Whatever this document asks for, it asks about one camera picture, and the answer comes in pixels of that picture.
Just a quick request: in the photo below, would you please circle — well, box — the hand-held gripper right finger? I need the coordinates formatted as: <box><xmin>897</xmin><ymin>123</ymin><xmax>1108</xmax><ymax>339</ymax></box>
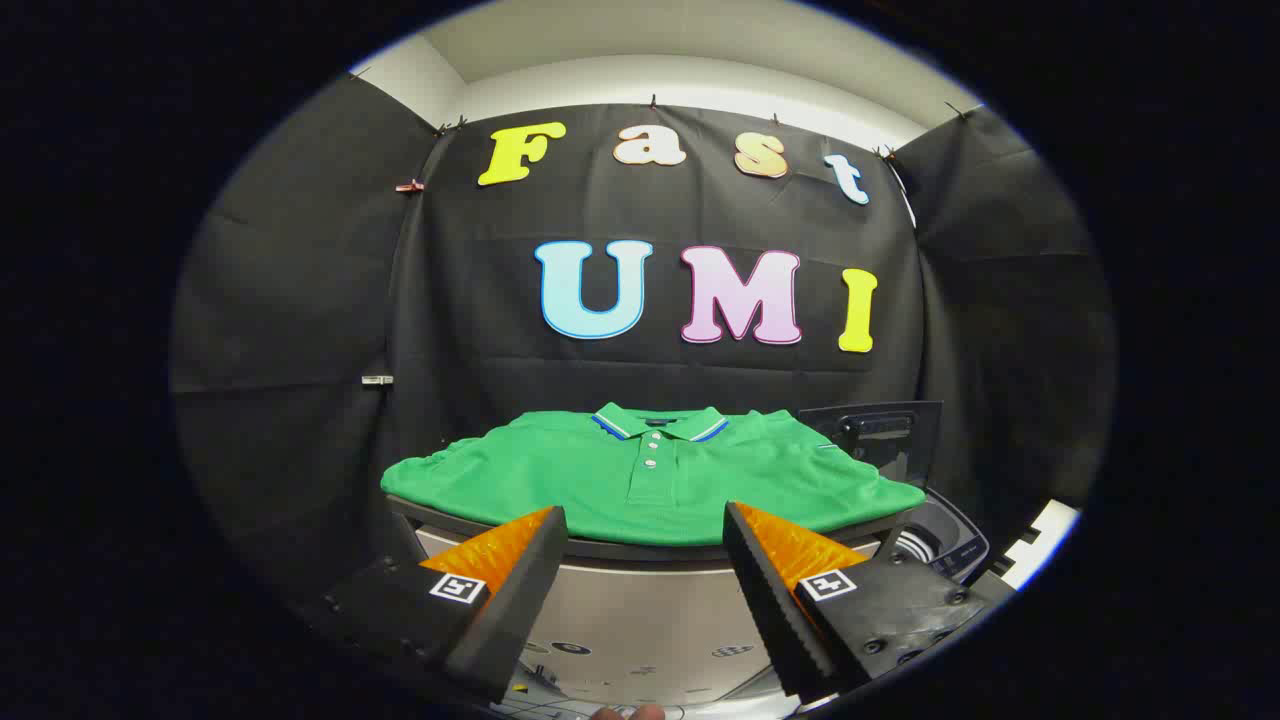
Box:
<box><xmin>723</xmin><ymin>500</ymin><xmax>1001</xmax><ymax>704</ymax></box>

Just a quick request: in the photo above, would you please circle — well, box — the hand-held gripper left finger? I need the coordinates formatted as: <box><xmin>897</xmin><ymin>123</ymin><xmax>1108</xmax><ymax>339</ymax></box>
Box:
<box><xmin>315</xmin><ymin>505</ymin><xmax>569</xmax><ymax>704</ymax></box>

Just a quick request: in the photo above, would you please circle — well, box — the green polo shirt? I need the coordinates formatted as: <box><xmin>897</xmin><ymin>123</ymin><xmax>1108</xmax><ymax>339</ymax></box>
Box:
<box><xmin>380</xmin><ymin>402</ymin><xmax>927</xmax><ymax>547</ymax></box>

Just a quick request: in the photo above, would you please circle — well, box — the dark transparent washing machine lid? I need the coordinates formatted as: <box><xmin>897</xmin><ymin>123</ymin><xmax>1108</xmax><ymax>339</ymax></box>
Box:
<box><xmin>797</xmin><ymin>400</ymin><xmax>943</xmax><ymax>488</ymax></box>

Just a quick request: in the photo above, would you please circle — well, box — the black backdrop cloth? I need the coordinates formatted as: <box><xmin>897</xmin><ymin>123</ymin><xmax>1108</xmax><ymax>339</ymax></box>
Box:
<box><xmin>170</xmin><ymin>70</ymin><xmax>1116</xmax><ymax>601</ymax></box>

